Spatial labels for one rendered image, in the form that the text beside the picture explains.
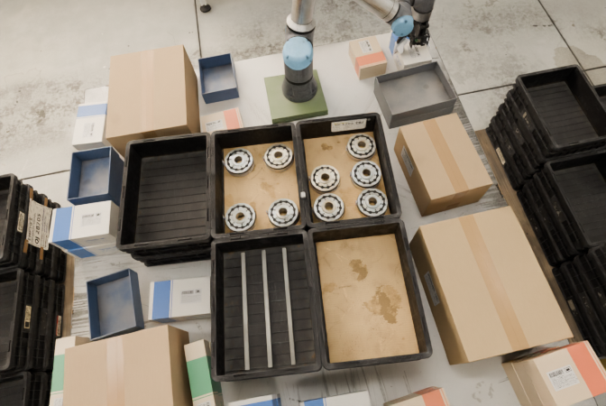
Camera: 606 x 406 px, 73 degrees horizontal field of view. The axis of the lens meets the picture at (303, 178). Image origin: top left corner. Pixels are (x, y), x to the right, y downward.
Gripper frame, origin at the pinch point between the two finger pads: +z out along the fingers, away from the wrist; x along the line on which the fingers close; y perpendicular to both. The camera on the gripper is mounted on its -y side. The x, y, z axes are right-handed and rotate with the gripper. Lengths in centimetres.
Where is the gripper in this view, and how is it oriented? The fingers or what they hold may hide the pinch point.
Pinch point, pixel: (409, 49)
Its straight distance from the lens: 193.0
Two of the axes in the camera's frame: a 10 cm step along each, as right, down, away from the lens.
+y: 1.9, 8.8, -4.4
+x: 9.8, -2.0, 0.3
